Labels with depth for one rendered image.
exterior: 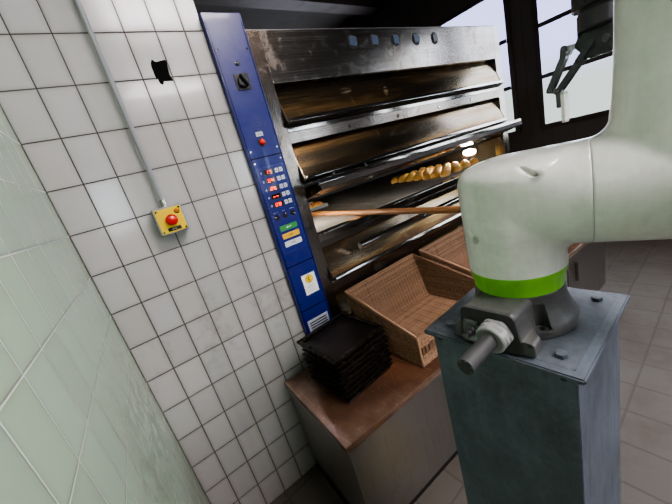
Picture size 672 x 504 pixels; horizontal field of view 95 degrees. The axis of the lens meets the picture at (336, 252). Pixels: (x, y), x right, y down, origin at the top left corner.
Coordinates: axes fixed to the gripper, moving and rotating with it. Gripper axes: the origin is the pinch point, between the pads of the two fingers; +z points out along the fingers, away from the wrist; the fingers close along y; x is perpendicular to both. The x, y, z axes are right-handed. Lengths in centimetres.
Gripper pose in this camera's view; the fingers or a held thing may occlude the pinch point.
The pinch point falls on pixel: (601, 108)
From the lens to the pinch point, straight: 98.0
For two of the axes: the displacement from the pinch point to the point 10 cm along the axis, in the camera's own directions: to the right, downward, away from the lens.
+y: 6.0, 0.6, -8.0
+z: 2.5, 9.3, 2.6
